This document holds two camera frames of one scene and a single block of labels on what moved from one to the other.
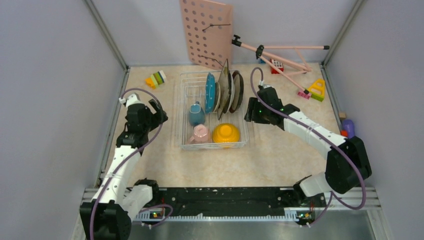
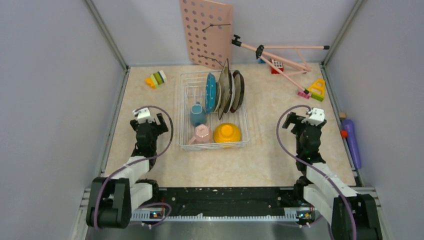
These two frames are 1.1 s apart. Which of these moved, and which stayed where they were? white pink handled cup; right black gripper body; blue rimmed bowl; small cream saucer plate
Moved: right black gripper body
Stayed: white pink handled cup; small cream saucer plate; blue rimmed bowl
